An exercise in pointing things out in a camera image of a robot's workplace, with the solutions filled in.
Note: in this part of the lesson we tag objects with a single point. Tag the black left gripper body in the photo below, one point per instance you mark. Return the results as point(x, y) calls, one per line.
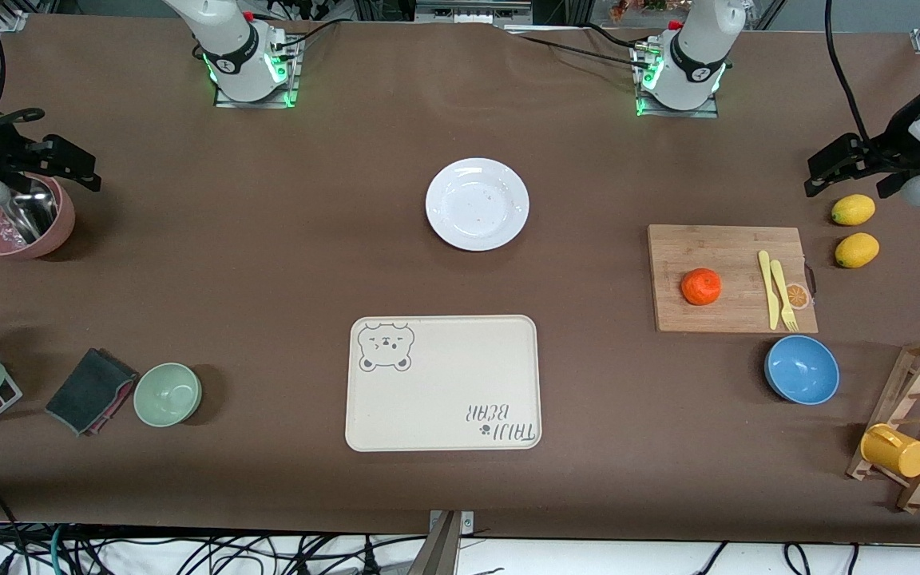
point(890, 146)

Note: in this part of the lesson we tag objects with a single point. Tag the orange fruit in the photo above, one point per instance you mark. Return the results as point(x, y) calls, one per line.
point(701, 287)

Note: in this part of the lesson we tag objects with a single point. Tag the white round plate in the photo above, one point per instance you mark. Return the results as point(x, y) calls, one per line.
point(477, 204)

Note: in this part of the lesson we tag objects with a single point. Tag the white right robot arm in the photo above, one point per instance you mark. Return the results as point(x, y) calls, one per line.
point(228, 48)

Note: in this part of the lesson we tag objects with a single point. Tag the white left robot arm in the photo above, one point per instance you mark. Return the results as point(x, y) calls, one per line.
point(691, 56)

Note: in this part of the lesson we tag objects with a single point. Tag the yellow lemon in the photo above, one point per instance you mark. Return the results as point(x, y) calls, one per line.
point(853, 209)
point(857, 250)

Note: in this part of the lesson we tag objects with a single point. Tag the pink bowl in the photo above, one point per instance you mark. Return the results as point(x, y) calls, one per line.
point(61, 224)

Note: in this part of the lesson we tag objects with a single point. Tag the metal scoop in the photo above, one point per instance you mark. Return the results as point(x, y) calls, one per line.
point(33, 212)

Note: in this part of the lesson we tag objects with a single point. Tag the orange slice tag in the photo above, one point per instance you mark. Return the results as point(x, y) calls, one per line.
point(797, 296)

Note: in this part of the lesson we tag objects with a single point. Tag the yellow plastic fork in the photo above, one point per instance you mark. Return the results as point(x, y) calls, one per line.
point(783, 291)

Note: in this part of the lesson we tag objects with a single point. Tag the yellow plastic knife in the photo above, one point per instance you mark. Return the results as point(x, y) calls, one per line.
point(769, 295)

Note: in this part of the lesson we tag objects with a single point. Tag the wooden cutting board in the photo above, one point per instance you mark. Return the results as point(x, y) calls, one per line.
point(707, 247)

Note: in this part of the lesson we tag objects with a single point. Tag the blue bowl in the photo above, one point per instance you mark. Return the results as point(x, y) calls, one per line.
point(802, 370)

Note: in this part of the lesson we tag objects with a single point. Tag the brown table cloth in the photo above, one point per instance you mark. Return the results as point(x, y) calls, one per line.
point(268, 239)

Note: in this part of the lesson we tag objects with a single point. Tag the dark grey folded cloth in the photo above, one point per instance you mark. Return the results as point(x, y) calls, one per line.
point(85, 387)

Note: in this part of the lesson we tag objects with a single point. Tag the pink folded cloth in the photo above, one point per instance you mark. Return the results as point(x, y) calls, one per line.
point(118, 399)

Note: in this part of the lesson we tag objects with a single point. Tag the light green bowl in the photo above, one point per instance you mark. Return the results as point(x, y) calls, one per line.
point(167, 394)

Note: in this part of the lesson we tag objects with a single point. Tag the yellow mug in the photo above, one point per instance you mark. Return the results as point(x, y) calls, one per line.
point(895, 451)

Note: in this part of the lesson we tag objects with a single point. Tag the cream bear print tray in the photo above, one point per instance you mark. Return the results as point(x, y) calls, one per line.
point(444, 391)

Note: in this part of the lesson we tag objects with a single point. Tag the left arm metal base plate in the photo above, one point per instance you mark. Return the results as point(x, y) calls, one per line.
point(707, 112)

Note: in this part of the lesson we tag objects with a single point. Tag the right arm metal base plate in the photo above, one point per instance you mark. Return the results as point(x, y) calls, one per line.
point(288, 92)

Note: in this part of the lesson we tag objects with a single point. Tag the metal clamp bracket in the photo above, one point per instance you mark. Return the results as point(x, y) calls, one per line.
point(466, 523)

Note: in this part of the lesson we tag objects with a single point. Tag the grey camera mount pole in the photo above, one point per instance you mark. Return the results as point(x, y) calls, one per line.
point(440, 551)

